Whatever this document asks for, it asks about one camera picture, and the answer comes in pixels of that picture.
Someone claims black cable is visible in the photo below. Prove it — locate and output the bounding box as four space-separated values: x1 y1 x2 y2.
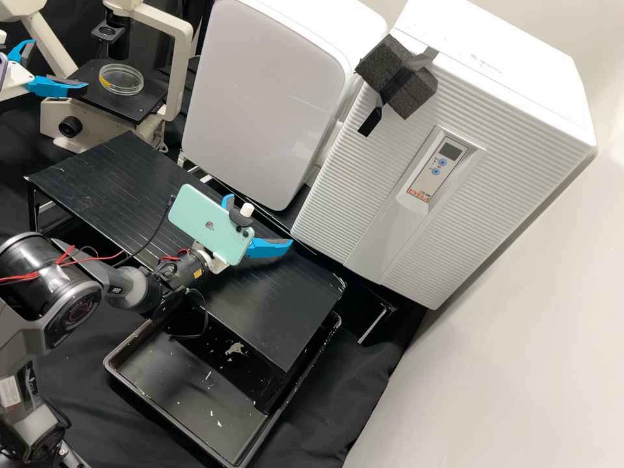
114 194 177 269
165 287 209 340

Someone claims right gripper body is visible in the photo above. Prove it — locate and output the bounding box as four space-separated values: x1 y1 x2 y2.
203 248 231 274

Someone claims right wrist camera phone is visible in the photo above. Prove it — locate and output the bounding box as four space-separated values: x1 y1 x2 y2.
167 183 256 268

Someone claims incubator door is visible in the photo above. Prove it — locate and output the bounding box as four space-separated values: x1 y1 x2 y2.
291 34 599 311

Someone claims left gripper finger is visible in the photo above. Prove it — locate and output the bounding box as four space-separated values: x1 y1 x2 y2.
27 75 90 99
7 40 36 65

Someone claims petri dish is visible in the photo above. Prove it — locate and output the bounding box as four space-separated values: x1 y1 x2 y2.
99 63 146 96

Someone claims black platform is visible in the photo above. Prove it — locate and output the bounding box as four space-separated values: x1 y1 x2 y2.
185 165 402 347
24 131 348 415

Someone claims cream microscope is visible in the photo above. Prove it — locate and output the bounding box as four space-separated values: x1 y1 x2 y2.
0 0 196 151

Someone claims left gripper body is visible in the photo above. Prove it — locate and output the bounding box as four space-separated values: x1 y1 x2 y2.
0 60 36 103

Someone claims white incubator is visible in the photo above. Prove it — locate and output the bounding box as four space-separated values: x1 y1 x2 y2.
388 0 597 147

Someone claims black tray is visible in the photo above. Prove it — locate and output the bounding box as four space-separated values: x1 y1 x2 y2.
103 311 343 467

